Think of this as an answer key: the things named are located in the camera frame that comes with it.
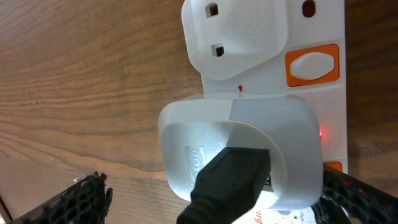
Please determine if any white USB charger adapter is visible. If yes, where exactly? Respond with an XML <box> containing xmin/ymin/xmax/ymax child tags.
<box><xmin>157</xmin><ymin>98</ymin><xmax>323</xmax><ymax>210</ymax></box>

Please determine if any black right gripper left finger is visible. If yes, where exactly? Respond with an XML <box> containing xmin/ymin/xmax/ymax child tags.
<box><xmin>11</xmin><ymin>172</ymin><xmax>113</xmax><ymax>224</ymax></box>

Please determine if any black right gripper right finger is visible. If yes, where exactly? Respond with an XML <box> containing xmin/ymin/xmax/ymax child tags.
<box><xmin>311</xmin><ymin>165</ymin><xmax>397</xmax><ymax>223</ymax></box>

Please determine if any white power strip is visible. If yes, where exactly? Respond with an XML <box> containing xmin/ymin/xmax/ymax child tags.
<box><xmin>181</xmin><ymin>0</ymin><xmax>348</xmax><ymax>223</ymax></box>

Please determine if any black charger cable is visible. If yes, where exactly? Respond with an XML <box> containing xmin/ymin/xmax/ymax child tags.
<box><xmin>175</xmin><ymin>147</ymin><xmax>272</xmax><ymax>224</ymax></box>

